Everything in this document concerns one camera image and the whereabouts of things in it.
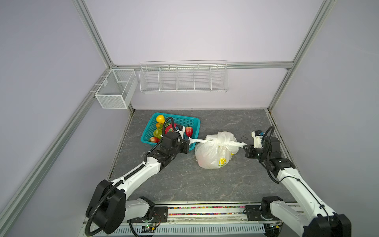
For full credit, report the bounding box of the teal plastic basket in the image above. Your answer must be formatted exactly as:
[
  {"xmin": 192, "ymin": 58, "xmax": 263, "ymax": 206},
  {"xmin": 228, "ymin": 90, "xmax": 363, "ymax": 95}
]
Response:
[{"xmin": 141, "ymin": 112, "xmax": 200, "ymax": 146}]

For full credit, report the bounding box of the white plastic bag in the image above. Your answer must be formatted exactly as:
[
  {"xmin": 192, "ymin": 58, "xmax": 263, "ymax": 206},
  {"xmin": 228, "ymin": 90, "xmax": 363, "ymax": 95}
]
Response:
[{"xmin": 189, "ymin": 131, "xmax": 247, "ymax": 169}]

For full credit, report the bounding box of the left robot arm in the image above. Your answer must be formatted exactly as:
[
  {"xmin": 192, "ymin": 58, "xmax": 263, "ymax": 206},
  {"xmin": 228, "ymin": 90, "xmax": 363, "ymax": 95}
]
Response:
[{"xmin": 85, "ymin": 117, "xmax": 190, "ymax": 237}]

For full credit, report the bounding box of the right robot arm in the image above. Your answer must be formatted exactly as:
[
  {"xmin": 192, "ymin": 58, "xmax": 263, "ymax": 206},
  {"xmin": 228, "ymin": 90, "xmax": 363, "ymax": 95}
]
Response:
[{"xmin": 243, "ymin": 125, "xmax": 352, "ymax": 237}]

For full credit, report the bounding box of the red fake strawberry with stem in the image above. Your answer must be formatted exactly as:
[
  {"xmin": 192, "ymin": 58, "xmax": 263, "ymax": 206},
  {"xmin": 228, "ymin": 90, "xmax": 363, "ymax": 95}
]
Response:
[{"xmin": 185, "ymin": 127, "xmax": 193, "ymax": 138}]

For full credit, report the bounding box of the yellow fake lemon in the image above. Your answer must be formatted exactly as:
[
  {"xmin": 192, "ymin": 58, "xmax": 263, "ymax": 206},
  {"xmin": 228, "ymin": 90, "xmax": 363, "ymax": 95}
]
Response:
[{"xmin": 156, "ymin": 115, "xmax": 165, "ymax": 124}]

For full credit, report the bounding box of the white mesh box basket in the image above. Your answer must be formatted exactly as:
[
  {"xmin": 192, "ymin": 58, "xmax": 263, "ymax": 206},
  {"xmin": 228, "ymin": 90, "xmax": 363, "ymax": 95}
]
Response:
[{"xmin": 95, "ymin": 69, "xmax": 138, "ymax": 109}]

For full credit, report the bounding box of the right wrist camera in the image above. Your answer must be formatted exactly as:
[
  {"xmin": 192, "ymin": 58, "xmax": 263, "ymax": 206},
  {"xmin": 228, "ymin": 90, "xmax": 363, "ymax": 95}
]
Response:
[{"xmin": 251, "ymin": 130, "xmax": 264, "ymax": 148}]

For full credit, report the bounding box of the white wire shelf basket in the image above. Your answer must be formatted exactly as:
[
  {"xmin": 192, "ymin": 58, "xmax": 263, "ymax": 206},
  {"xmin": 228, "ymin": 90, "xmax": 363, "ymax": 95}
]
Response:
[{"xmin": 139, "ymin": 60, "xmax": 229, "ymax": 93}]

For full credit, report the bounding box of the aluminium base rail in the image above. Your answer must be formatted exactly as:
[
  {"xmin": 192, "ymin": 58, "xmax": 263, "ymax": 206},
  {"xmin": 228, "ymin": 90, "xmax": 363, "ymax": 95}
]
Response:
[{"xmin": 109, "ymin": 202, "xmax": 288, "ymax": 237}]

